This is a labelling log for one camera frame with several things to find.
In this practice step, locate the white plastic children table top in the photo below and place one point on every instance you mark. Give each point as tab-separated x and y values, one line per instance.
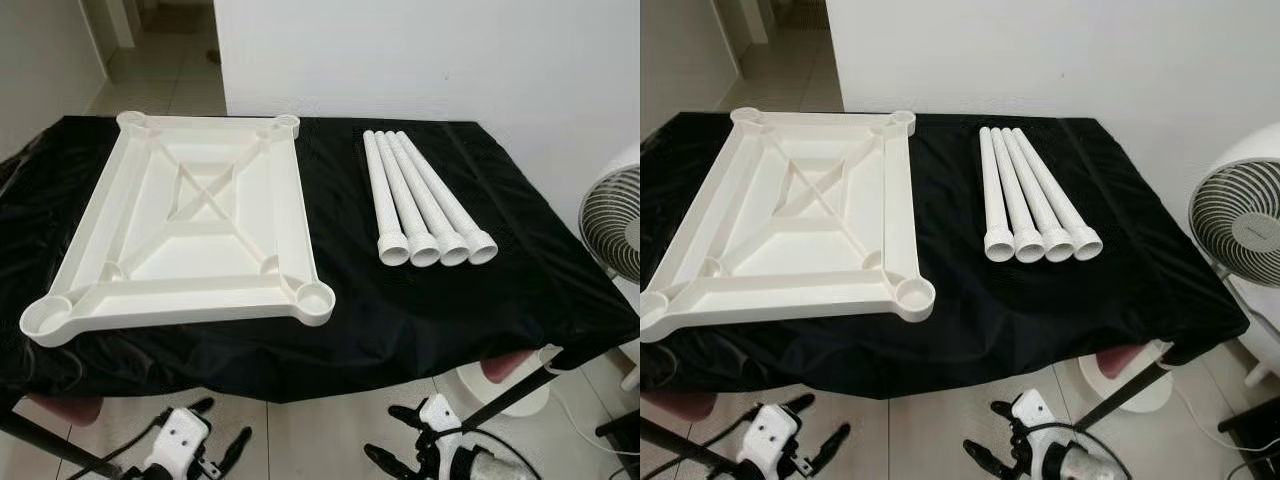
200	230
800	230

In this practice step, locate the black tablecloth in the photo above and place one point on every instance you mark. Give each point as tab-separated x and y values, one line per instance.
1050	310
450	310

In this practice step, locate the red round stool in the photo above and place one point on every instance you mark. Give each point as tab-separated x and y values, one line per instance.
670	405
65	408
1125	360
505	365

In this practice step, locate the white round floor fan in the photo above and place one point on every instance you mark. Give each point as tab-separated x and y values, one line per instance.
610	220
1235	220

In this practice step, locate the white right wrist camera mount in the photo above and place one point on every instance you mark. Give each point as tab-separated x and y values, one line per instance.
438	415
1035	410

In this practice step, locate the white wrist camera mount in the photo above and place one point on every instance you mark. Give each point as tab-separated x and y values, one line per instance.
438	415
178	435
1035	410
770	432

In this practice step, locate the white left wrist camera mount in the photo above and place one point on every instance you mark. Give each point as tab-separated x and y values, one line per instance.
178	435
770	432

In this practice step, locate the black metal table frame bar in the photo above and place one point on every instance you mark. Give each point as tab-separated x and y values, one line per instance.
510	391
1120	397
680	445
50	445

